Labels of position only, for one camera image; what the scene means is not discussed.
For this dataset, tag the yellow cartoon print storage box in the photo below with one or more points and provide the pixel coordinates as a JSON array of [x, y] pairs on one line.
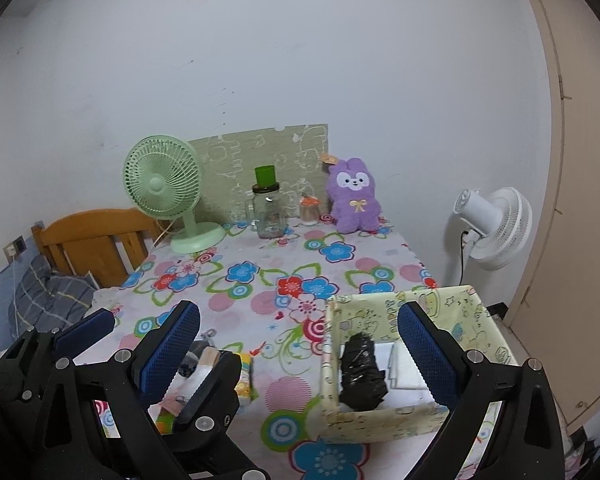
[[380, 412]]

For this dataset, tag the white standing fan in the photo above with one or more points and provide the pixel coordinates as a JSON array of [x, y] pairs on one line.
[[500, 225]]

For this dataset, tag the beige wardrobe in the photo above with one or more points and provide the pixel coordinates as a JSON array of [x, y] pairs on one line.
[[585, 210]]

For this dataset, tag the glass mug jar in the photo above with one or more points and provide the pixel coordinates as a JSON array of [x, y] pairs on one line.
[[269, 215]]

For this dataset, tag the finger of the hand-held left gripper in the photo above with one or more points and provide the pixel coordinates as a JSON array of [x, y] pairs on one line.
[[87, 327], [210, 400]]

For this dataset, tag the grey plaid bedding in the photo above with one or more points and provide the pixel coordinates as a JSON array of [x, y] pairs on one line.
[[50, 295]]

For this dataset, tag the floral printed tablecloth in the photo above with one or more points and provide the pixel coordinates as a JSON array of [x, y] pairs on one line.
[[265, 310]]

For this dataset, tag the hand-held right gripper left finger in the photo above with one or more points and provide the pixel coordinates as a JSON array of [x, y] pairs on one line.
[[172, 345]]

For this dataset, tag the green desk fan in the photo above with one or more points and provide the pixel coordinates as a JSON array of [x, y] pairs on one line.
[[162, 182]]

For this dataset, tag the green plastic cup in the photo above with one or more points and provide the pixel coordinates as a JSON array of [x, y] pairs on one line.
[[265, 176]]

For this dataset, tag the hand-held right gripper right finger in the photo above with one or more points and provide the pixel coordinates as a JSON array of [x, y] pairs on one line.
[[427, 355]]

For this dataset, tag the small jar with orange lid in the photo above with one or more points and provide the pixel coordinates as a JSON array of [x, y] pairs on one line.
[[310, 212]]

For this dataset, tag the wall socket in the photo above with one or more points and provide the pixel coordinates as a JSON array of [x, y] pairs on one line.
[[16, 249]]

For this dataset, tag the wooden headboard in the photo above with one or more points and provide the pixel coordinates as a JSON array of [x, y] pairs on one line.
[[90, 240]]

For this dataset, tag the green patterned board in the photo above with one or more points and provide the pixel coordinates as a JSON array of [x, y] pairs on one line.
[[260, 147]]

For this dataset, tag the white flat pack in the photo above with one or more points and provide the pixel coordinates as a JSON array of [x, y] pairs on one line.
[[405, 370]]

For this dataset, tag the green white tissue pack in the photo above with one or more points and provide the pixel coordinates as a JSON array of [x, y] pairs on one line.
[[243, 375]]

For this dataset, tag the black plastic bag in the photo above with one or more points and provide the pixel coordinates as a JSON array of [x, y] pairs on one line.
[[362, 375]]

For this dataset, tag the purple plush rabbit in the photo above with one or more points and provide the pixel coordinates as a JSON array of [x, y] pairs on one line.
[[354, 200]]

